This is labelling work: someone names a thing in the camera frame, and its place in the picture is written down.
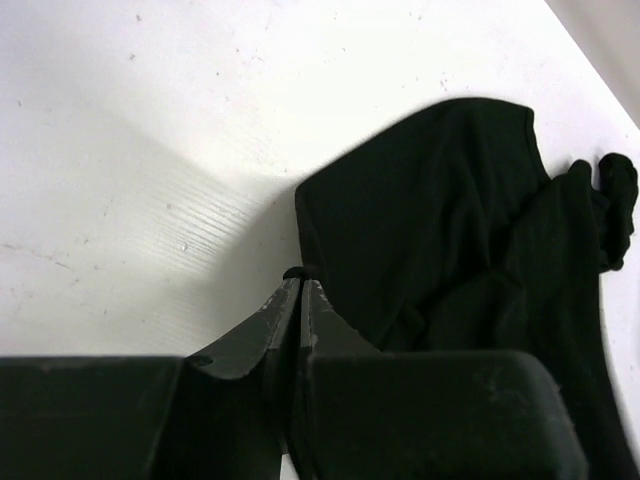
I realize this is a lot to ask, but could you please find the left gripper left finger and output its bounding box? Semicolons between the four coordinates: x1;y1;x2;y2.
187;278;303;450

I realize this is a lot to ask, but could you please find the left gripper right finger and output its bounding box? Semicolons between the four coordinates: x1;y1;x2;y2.
294;280;385;450

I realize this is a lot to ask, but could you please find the black tank top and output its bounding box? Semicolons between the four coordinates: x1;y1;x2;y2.
295;98;639;479

